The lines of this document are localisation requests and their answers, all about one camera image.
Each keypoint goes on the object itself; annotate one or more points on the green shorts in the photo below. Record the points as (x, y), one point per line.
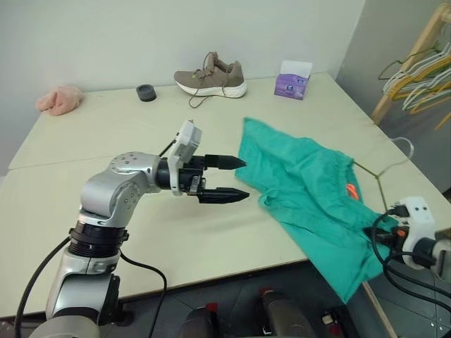
(310, 183)

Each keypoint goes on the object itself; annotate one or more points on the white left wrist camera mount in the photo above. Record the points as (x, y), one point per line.
(188, 141)

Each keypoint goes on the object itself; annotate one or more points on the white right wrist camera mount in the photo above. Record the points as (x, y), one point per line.
(417, 225)

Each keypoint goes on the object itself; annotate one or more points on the taupe sneaker white sole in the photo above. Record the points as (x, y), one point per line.
(215, 79)

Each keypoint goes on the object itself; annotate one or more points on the pink fluffy cloth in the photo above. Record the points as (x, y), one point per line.
(61, 100)

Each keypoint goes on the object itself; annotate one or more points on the black round cap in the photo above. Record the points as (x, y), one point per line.
(146, 93)

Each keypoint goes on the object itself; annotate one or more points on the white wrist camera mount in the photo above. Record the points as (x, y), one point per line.
(188, 141)
(417, 225)

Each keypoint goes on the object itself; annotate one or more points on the dark rounded shape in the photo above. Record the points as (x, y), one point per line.
(199, 324)
(285, 313)

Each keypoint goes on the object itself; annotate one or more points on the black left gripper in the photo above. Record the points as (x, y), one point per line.
(192, 176)

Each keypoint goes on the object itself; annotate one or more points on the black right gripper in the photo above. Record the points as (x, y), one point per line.
(391, 237)

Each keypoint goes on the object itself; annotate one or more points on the purple tissue pack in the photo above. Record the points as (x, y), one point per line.
(292, 82)

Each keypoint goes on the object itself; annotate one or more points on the wooden hanger rack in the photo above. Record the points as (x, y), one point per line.
(412, 60)

